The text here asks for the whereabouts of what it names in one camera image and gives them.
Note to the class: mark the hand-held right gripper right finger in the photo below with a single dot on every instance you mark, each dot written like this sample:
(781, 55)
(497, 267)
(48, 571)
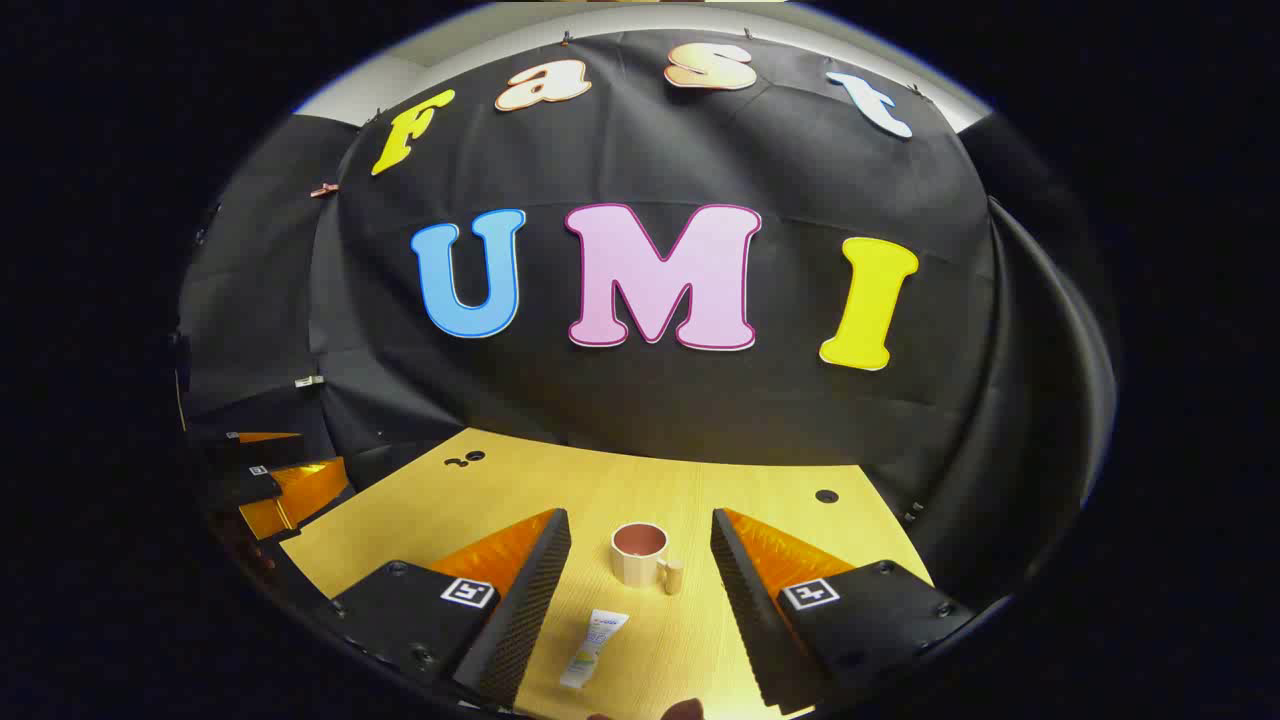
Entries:
(745, 600)

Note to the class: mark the wooden desktop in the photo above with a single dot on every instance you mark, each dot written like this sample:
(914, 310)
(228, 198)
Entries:
(460, 520)

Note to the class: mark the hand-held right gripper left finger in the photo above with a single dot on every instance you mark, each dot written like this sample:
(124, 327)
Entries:
(535, 600)

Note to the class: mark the black backdrop cloth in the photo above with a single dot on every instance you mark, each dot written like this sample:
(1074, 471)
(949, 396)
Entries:
(640, 400)

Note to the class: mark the white toothpaste tube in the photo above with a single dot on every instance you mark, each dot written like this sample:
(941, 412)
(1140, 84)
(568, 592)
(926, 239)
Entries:
(592, 650)

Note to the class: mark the beige cup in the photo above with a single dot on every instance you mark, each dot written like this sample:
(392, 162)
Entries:
(632, 572)

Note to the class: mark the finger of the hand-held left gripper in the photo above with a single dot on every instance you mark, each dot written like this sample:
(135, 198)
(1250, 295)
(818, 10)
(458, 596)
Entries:
(300, 490)
(250, 452)

